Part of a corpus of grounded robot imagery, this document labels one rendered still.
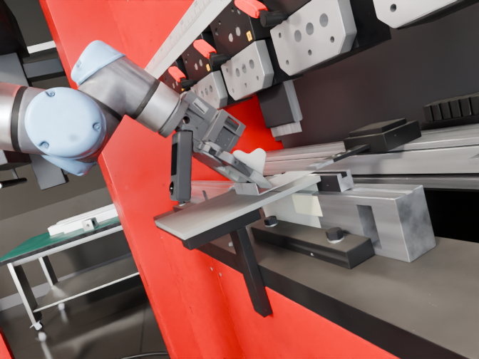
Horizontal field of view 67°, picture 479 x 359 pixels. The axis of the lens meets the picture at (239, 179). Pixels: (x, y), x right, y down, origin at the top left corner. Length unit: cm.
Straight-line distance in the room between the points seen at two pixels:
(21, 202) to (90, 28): 307
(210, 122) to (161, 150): 89
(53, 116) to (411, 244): 47
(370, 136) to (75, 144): 59
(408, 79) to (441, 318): 80
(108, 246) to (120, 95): 375
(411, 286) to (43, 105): 47
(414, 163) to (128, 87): 58
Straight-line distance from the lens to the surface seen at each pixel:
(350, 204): 59
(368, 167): 91
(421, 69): 111
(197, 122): 61
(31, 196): 435
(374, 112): 123
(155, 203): 148
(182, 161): 58
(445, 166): 79
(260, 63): 65
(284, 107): 68
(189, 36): 91
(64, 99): 42
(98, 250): 430
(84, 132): 41
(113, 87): 57
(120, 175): 146
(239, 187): 67
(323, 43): 52
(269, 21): 55
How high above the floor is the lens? 113
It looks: 8 degrees down
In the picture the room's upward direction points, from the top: 17 degrees counter-clockwise
